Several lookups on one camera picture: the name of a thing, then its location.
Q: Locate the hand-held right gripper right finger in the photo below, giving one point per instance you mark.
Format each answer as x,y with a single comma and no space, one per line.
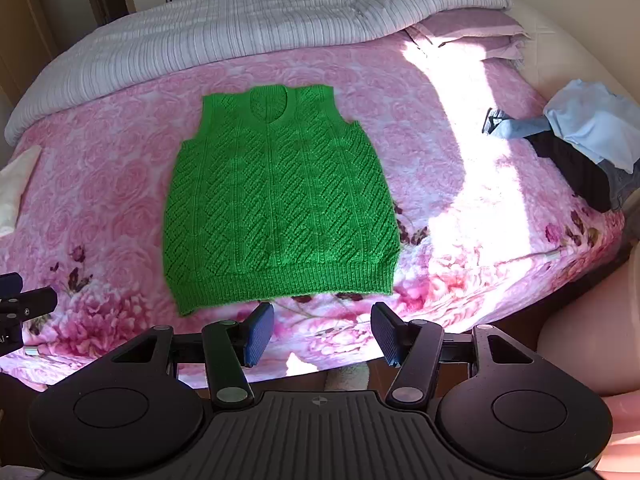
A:
387,332

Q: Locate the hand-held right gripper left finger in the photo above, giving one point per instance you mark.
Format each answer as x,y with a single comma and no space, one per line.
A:
259,335

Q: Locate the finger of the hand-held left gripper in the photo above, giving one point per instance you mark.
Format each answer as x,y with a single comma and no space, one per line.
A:
35,301
10,282

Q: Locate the green knitted vest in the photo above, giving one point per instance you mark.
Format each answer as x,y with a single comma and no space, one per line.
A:
280,200

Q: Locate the white fuzzy cloth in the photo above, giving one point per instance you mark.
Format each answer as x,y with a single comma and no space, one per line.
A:
347,376

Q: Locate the pink floral blanket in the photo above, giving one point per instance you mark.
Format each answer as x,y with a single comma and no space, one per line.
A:
100,185

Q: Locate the pink lidded bin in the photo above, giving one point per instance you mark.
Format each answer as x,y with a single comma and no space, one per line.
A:
600,330

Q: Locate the black cloth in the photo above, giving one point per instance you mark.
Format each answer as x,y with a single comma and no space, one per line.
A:
580,170

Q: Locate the light blue shirt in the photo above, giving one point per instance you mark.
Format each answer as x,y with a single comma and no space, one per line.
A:
595,120

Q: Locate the striped quilt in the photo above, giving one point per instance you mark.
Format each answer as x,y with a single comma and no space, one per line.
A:
200,40

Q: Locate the purple pillow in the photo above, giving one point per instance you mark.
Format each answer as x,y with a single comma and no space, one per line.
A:
470,27

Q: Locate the cream padded headboard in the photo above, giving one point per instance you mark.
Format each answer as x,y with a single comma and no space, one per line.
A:
565,50

